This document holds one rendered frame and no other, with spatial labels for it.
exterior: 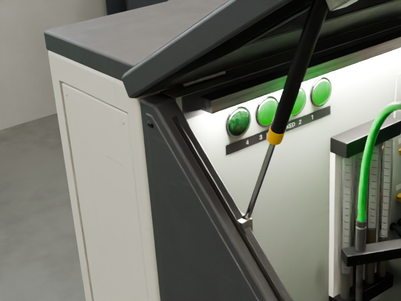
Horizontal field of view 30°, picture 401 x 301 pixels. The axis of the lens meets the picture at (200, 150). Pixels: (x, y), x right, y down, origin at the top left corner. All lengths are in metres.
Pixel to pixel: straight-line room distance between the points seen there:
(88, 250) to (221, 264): 0.43
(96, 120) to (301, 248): 0.44
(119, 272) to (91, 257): 0.10
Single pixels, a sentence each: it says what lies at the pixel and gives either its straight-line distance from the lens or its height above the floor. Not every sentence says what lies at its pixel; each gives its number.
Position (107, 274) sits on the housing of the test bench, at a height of 1.07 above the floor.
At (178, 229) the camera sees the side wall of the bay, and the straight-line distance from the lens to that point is 1.09.
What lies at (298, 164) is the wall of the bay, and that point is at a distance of 1.28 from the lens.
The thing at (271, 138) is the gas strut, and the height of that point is 1.46.
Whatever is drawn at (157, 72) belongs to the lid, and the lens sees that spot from 0.97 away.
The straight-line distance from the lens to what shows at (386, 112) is 1.15.
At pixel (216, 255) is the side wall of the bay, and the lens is 1.04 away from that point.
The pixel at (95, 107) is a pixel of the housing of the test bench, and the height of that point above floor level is 1.40.
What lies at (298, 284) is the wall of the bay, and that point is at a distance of 1.40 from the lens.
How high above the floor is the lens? 1.82
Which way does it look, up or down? 24 degrees down
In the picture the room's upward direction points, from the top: 4 degrees counter-clockwise
